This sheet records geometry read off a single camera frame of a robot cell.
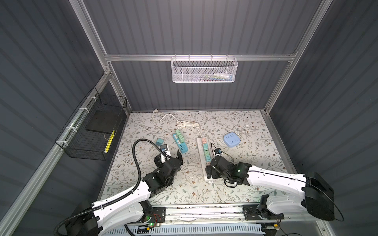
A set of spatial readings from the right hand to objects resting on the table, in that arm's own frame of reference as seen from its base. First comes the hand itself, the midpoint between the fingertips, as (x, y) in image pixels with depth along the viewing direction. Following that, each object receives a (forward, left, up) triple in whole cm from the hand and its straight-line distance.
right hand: (212, 170), depth 82 cm
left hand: (+6, +23, +9) cm, 25 cm away
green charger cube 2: (+26, +21, +1) cm, 34 cm away
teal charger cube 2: (+22, +35, -5) cm, 42 cm away
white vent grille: (-28, +41, -6) cm, 50 cm away
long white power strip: (+9, +4, -1) cm, 10 cm away
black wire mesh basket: (+11, +62, +23) cm, 67 cm away
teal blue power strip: (+18, +18, -4) cm, 26 cm away
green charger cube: (+11, +3, 0) cm, 12 cm away
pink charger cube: (+19, +4, +1) cm, 20 cm away
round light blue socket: (+23, -15, -4) cm, 28 cm away
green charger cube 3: (+21, +19, 0) cm, 29 cm away
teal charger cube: (+15, +4, +1) cm, 16 cm away
